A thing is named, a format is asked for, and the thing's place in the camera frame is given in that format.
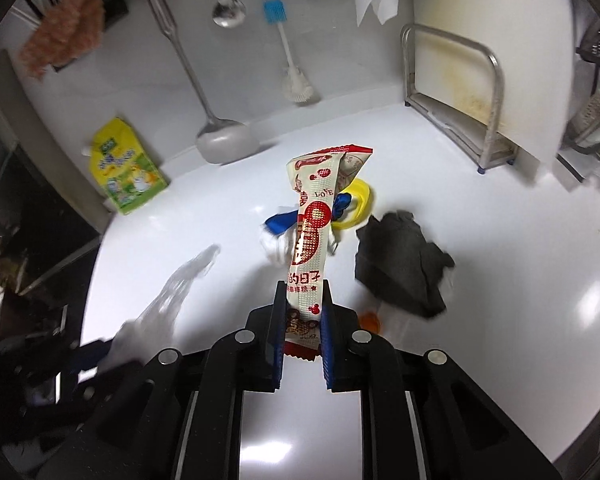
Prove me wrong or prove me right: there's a metal spatula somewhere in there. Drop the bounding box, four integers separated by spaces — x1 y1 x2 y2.
139 0 254 164

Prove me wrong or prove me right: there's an orange dish cloth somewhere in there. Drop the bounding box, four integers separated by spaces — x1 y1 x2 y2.
19 0 106 80

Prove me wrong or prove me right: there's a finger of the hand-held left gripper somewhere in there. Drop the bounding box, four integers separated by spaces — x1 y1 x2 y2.
71 339 116 368

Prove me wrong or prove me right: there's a black cloth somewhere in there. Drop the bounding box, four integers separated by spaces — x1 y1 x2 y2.
354 211 456 319

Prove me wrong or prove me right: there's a white cutting board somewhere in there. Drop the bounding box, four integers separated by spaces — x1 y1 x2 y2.
412 0 600 172

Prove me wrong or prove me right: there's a red white snack wrapper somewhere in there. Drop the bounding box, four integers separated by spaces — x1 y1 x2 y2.
285 144 374 362

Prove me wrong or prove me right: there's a clear plastic bag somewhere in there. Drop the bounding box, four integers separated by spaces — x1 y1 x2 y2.
100 243 222 377

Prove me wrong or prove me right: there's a metal cutting board rack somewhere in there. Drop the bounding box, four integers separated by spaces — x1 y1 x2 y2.
400 23 519 174

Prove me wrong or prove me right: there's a white bottle brush blue end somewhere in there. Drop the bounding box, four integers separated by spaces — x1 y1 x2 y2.
263 0 322 106

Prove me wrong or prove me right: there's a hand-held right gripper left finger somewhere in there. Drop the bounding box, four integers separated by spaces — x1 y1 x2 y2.
40 281 287 480

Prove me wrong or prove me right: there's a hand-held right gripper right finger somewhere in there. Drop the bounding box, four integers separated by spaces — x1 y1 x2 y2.
321 284 564 480

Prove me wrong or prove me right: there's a perforated metal strainer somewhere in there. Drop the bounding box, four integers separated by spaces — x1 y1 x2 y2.
569 79 600 147

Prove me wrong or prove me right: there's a black glass stove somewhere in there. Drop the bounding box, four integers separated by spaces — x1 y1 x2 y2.
0 100 104 311

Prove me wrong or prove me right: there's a yellow plastic ring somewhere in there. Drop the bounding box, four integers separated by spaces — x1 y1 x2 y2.
336 178 376 231

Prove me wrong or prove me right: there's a yellow green spout pouch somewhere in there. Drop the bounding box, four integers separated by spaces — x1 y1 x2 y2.
82 117 171 216

